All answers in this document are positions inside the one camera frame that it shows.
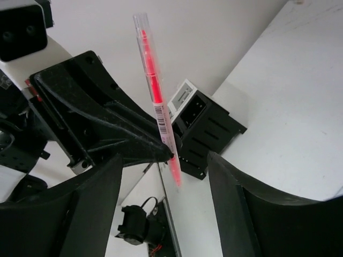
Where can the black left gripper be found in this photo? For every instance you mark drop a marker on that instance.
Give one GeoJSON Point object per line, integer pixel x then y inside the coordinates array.
{"type": "Point", "coordinates": [74, 102]}

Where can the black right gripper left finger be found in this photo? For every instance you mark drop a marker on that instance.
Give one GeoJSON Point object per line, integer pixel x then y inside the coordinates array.
{"type": "Point", "coordinates": [72, 218]}

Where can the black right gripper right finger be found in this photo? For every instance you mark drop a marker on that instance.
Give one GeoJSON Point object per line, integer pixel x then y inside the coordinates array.
{"type": "Point", "coordinates": [256, 219]}

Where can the pink red marker pen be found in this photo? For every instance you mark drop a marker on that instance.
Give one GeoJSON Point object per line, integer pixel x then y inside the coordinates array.
{"type": "Point", "coordinates": [152, 74]}

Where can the black desk organizer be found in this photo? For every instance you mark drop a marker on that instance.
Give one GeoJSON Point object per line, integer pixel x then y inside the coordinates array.
{"type": "Point", "coordinates": [203, 126]}

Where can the white desk organizer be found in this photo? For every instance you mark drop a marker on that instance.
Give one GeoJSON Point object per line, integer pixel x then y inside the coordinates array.
{"type": "Point", "coordinates": [181, 98]}

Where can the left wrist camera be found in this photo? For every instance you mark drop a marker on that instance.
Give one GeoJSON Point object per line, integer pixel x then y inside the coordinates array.
{"type": "Point", "coordinates": [23, 28]}

